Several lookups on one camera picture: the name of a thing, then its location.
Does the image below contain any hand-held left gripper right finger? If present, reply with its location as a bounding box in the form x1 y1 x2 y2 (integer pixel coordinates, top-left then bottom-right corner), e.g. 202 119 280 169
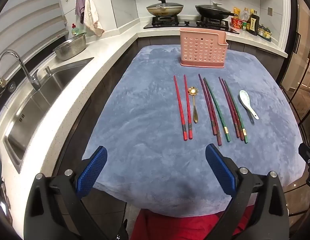
206 144 290 240

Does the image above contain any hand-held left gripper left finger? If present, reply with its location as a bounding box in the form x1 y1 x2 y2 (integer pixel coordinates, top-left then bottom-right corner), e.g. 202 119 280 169
24 146 108 240

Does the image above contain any green chopstick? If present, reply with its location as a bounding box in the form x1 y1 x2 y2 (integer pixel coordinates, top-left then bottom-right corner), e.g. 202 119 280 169
224 80 248 144
203 77 231 143

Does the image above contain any red chopstick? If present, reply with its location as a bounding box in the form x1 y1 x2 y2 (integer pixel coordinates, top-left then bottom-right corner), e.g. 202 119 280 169
173 75 188 141
183 74 194 140

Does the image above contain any white ceramic spoon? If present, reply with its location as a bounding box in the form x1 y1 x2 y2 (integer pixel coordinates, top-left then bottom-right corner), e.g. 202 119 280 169
239 90 259 120

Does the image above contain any pink perforated utensil holder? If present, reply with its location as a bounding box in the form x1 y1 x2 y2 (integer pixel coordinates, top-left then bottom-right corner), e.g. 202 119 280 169
179 27 228 68

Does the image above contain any maroon chopstick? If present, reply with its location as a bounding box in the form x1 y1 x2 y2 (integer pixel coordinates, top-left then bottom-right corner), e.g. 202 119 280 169
221 79 245 141
204 82 218 136

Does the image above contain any dark purple chopstick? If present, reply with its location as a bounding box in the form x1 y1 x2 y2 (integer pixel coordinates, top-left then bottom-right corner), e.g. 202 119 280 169
218 76 241 138
198 74 223 147

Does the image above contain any red cloth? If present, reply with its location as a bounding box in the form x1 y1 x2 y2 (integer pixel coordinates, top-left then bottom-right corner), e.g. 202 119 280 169
130 202 258 240

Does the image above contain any blue plush cloth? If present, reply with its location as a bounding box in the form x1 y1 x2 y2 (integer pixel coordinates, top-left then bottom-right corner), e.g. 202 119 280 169
81 44 306 217

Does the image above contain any gold flower spoon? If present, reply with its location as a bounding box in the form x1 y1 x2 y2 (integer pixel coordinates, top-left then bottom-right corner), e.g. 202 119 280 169
187 86 199 123

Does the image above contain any stainless steel sink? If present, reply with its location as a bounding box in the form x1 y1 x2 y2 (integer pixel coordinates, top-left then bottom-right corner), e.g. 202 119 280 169
3 57 94 174

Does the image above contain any glass door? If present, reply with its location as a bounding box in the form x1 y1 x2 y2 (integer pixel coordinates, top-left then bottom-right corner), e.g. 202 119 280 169
277 0 310 205

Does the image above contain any steel colander bowl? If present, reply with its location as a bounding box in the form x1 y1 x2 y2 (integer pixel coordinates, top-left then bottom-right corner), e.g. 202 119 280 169
53 32 87 61

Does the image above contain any white stone countertop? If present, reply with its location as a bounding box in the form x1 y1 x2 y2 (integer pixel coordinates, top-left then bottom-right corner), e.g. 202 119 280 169
0 27 288 230

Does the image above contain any spice jar set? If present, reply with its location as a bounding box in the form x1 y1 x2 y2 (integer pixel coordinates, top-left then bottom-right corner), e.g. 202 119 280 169
257 24 272 42

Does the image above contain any green dish soap bottle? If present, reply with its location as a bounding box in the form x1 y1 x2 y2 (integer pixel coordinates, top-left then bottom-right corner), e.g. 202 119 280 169
71 23 82 37

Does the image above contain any chrome faucet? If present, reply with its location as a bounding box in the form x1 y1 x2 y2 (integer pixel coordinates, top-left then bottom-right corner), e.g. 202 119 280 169
0 50 42 98

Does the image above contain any red instant noodle cup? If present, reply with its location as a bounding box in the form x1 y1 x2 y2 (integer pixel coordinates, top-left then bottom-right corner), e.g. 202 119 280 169
231 17 244 29

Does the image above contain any yellow-capped dark bottle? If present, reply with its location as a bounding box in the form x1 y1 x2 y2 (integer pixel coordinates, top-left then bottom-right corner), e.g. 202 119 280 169
246 9 254 32

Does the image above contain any dark soy sauce bottle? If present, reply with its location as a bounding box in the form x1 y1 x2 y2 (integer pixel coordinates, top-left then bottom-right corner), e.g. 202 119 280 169
250 10 260 35

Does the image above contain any black gas stove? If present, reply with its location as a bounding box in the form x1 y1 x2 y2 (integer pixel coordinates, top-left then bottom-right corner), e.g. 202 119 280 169
143 15 240 35

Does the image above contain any white hanging towel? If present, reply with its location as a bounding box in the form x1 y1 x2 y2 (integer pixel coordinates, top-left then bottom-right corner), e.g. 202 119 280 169
84 0 105 37

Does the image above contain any black frying pan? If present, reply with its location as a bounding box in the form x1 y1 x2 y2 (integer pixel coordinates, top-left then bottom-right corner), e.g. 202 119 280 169
195 4 239 21

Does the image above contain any window blind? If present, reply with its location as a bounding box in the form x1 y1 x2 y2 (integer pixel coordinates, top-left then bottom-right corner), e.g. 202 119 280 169
0 0 68 64

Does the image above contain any glass pan lid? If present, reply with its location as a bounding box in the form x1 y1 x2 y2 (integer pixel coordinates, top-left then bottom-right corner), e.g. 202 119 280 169
196 2 230 12

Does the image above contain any purple hanging cloth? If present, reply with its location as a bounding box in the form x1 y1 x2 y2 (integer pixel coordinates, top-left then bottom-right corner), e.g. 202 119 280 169
76 0 87 23

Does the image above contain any beige wok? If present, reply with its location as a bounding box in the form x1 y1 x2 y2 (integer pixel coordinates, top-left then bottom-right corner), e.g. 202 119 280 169
146 4 185 17

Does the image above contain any glass wok lid black knob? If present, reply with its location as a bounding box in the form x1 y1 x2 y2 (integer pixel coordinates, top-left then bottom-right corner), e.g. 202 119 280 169
147 0 184 10

